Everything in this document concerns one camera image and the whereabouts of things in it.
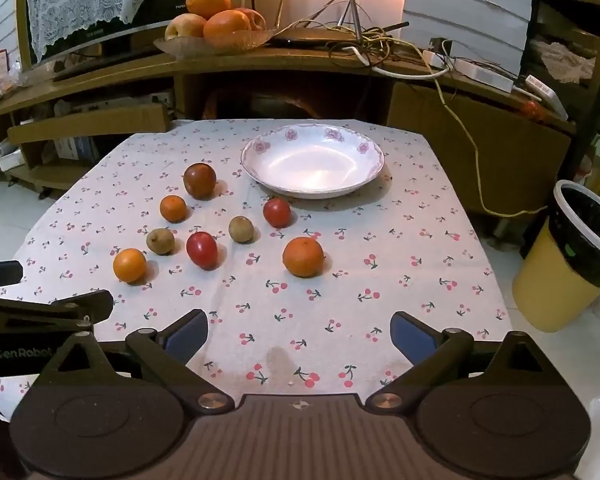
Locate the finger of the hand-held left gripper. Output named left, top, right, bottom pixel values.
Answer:
left=0, top=289, right=115, bottom=335
left=0, top=260, right=24, bottom=292

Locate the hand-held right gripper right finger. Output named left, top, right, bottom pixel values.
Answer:
left=362, top=311, right=563, bottom=416

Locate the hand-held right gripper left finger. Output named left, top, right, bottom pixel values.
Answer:
left=40, top=309, right=236, bottom=416

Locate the small orange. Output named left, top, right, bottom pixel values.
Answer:
left=112, top=248, right=147, bottom=284
left=159, top=194, right=188, bottom=224

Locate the brown kiwi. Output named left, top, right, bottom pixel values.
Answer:
left=146, top=228, right=176, bottom=256
left=228, top=215, right=255, bottom=244

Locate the large orange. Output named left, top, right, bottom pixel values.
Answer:
left=282, top=236, right=325, bottom=278

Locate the dark red tomato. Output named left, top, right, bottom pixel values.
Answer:
left=183, top=162, right=217, bottom=199

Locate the white floral plate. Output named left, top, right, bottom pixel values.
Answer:
left=240, top=123, right=386, bottom=200

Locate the cherry print tablecloth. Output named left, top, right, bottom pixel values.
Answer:
left=0, top=119, right=512, bottom=411

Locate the yellow trash bin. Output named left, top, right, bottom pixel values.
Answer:
left=511, top=180, right=600, bottom=333

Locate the black trash bag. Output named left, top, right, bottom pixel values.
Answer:
left=549, top=186, right=600, bottom=289

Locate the wooden television stand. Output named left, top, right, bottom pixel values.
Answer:
left=0, top=42, right=578, bottom=217

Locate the white power strip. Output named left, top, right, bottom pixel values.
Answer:
left=454, top=57, right=514, bottom=94

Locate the white flat device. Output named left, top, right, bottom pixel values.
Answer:
left=524, top=75, right=565, bottom=117

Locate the white lace cloth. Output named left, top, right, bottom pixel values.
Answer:
left=26, top=0, right=148, bottom=63

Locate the glass fruit bowl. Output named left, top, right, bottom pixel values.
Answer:
left=153, top=27, right=276, bottom=56

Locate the pale yellow apple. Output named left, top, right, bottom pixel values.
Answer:
left=164, top=14, right=208, bottom=41

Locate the big orange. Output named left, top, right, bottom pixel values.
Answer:
left=203, top=10, right=252, bottom=44
left=186, top=0, right=232, bottom=20

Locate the black router with antennas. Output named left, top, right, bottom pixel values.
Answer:
left=250, top=0, right=411, bottom=50

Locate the red apple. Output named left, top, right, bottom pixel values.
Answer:
left=237, top=7, right=267, bottom=32

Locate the white ribbed board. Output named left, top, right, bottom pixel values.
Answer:
left=402, top=0, right=539, bottom=69

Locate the dark wooden shelf unit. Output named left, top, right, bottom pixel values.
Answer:
left=520, top=0, right=600, bottom=176

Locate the yellow cable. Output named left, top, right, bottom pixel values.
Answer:
left=375, top=32, right=549, bottom=219

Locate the white cable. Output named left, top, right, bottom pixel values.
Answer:
left=349, top=46, right=450, bottom=80

